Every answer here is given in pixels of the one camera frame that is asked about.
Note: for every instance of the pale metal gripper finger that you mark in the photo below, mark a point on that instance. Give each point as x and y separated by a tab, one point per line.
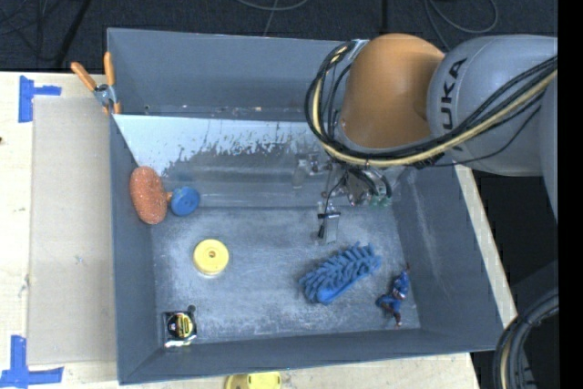
331	227
300	177

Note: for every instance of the blue chenille duster mitt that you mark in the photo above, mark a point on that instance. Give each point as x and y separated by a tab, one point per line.
339	273

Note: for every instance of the grey metal bin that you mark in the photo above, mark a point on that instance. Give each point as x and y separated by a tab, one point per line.
273	241

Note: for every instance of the blue toy figure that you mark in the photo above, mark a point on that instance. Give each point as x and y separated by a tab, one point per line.
396	291

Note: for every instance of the yellow round disc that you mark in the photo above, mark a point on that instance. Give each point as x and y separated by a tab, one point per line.
211	257

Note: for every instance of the orange scrubber with blue knob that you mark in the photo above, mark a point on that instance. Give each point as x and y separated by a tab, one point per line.
148	196

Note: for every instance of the black and yellow tape measure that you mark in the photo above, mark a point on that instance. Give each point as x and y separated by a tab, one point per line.
181	325

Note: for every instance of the brown cardboard board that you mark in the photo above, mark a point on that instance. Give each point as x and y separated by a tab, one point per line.
68	218

